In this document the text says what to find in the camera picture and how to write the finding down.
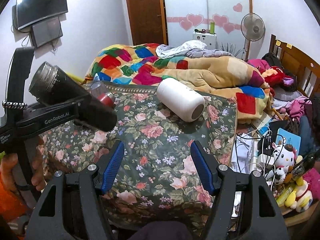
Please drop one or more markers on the red cup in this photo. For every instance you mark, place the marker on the red cup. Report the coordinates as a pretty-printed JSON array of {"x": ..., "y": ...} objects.
[{"x": 107, "y": 99}]

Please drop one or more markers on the hello kitty plush toy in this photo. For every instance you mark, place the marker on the hello kitty plush toy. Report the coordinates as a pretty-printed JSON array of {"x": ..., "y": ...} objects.
[{"x": 284, "y": 160}]

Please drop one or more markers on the red plush toy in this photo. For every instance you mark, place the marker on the red plush toy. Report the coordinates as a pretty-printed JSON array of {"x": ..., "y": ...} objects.
[{"x": 275, "y": 76}]

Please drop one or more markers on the black thermos bottle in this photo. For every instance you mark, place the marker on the black thermos bottle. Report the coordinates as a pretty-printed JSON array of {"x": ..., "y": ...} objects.
[{"x": 51, "y": 85}]

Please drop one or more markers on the green bottle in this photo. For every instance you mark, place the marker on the green bottle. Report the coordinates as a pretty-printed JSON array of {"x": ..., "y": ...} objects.
[{"x": 212, "y": 27}]

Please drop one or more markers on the grey white bedsheet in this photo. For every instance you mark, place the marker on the grey white bedsheet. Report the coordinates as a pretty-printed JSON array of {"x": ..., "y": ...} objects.
[{"x": 191, "y": 49}]

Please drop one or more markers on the blue book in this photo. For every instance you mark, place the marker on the blue book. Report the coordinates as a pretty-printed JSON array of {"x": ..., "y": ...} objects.
[{"x": 286, "y": 137}]

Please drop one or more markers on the yellow white plush toy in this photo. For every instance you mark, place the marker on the yellow white plush toy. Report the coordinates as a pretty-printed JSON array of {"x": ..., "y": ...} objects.
[{"x": 300, "y": 199}]

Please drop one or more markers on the yellow pipe frame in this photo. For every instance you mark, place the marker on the yellow pipe frame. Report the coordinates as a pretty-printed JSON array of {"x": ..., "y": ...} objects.
[{"x": 75, "y": 78}]

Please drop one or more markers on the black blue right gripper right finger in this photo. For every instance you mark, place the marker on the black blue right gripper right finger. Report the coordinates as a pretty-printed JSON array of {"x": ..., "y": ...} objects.
[{"x": 244, "y": 207}]

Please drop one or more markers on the white small cabinet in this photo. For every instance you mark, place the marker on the white small cabinet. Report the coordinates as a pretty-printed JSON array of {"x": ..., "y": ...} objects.
[{"x": 209, "y": 39}]

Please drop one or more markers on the white cylindrical cup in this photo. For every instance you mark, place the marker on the white cylindrical cup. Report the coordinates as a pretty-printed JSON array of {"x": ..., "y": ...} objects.
[{"x": 186, "y": 103}]

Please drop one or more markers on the wooden bed headboard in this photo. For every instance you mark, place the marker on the wooden bed headboard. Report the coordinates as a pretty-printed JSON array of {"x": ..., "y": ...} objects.
[{"x": 300, "y": 64}]

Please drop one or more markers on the small wall-mounted monitor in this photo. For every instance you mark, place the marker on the small wall-mounted monitor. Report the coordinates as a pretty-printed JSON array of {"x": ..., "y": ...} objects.
[{"x": 46, "y": 31}]

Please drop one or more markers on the colourful patchwork blanket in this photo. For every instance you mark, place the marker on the colourful patchwork blanket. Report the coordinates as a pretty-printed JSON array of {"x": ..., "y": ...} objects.
[{"x": 224, "y": 76}]

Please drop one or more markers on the white sliding wardrobe with hearts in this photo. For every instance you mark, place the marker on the white sliding wardrobe with hearts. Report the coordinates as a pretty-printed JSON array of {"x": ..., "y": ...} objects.
[{"x": 184, "y": 16}]

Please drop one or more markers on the brown wooden door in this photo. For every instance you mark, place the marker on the brown wooden door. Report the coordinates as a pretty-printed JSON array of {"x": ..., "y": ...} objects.
[{"x": 148, "y": 22}]

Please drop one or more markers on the person's left hand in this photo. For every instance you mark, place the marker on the person's left hand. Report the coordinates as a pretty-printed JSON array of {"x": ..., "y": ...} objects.
[{"x": 11, "y": 172}]

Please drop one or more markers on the standing electric fan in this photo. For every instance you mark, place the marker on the standing electric fan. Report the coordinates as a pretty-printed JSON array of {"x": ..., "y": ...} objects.
[{"x": 253, "y": 29}]

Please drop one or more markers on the floral tablecloth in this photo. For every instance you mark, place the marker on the floral tablecloth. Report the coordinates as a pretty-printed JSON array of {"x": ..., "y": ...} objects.
[{"x": 157, "y": 179}]

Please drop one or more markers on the wall-mounted black television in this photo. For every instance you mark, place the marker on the wall-mounted black television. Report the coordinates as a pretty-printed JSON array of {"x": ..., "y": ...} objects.
[{"x": 32, "y": 11}]

